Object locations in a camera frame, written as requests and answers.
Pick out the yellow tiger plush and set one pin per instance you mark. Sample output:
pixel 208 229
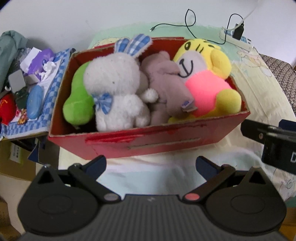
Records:
pixel 203 88

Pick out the white power strip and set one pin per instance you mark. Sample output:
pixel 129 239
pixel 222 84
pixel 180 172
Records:
pixel 242 43

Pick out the green plush toy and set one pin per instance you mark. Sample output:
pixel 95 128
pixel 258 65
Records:
pixel 76 104

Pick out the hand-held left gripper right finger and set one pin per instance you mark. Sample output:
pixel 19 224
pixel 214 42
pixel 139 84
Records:
pixel 205 166

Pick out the white bunny plush blue bow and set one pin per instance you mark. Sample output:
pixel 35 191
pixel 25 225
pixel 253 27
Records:
pixel 115 76

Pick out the brown cardboard box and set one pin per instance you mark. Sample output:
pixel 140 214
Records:
pixel 20 160

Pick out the purple tissue pack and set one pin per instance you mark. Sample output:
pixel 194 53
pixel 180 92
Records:
pixel 44 62

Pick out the red cardboard box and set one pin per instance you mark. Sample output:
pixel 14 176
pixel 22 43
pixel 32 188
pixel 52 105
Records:
pixel 161 141

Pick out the grey-green cloth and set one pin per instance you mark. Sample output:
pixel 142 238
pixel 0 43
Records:
pixel 10 48

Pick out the blue checkered cloth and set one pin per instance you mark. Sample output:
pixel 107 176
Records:
pixel 53 88

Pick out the red round item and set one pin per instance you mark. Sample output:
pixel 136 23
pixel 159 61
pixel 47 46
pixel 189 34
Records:
pixel 7 109

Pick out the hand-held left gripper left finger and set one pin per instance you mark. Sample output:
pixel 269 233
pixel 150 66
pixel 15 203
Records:
pixel 97 164

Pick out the small grey device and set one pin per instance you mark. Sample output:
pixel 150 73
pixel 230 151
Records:
pixel 16 81

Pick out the printed bed sheet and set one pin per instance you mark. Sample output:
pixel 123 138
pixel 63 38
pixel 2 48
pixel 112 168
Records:
pixel 259 88

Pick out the blue oval case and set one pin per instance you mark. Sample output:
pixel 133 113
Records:
pixel 35 103

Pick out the pink bear plush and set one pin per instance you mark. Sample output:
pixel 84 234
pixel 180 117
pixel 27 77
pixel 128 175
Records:
pixel 166 78

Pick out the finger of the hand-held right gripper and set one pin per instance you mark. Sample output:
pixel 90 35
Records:
pixel 253 131

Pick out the black charger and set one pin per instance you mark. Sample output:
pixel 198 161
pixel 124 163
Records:
pixel 238 31

